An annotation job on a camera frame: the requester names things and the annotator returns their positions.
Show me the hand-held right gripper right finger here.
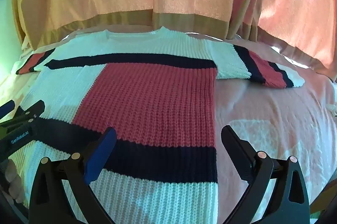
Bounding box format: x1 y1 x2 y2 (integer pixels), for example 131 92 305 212
221 125 310 224

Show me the person's left hand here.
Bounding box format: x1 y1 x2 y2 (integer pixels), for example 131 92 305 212
0 158 25 205

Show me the white red navy knit sweater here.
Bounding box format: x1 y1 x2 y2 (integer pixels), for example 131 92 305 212
16 26 306 224

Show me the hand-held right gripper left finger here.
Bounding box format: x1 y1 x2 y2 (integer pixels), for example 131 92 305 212
28 127 117 224

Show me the pink bed cover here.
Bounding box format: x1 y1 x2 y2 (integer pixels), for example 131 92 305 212
0 27 337 224

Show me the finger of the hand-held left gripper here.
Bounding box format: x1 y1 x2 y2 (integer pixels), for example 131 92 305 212
0 100 16 118
16 100 46 121

